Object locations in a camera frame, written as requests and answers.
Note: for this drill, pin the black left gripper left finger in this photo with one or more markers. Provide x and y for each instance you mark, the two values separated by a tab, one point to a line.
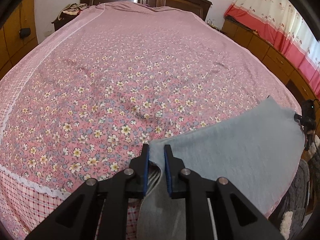
138	183

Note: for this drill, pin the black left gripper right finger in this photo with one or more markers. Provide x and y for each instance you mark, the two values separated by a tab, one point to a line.
173	167

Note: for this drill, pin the grey pants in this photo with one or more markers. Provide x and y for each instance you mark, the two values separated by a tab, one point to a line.
258	151

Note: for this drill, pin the wooden cabinet under window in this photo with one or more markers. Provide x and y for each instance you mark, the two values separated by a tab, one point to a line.
277	63

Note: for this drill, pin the grey fuzzy sleeve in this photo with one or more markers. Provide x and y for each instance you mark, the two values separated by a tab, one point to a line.
288	217

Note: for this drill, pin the pink floral bedspread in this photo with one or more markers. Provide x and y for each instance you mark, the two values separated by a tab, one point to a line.
82	103

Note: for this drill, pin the red and white curtain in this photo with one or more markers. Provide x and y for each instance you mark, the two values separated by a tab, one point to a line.
280	23

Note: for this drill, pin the pile of clothes on nightstand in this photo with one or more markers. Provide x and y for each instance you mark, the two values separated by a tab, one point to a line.
72	10

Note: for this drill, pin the black wardrobe knob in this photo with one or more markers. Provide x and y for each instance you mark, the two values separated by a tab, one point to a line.
24	32

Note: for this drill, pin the wooden wardrobe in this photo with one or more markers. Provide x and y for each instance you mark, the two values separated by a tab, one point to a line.
13	49

